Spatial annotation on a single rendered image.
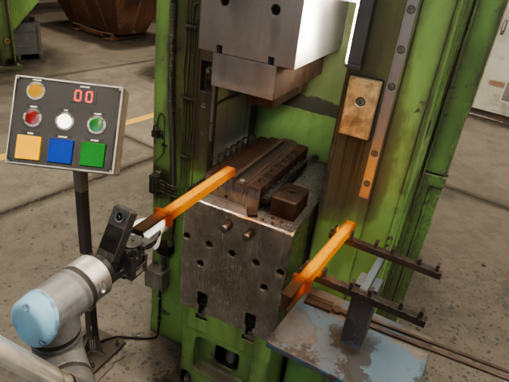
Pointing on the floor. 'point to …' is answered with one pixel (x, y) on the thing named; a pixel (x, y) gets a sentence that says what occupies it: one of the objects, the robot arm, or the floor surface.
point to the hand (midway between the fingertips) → (157, 218)
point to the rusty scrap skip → (110, 17)
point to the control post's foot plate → (101, 349)
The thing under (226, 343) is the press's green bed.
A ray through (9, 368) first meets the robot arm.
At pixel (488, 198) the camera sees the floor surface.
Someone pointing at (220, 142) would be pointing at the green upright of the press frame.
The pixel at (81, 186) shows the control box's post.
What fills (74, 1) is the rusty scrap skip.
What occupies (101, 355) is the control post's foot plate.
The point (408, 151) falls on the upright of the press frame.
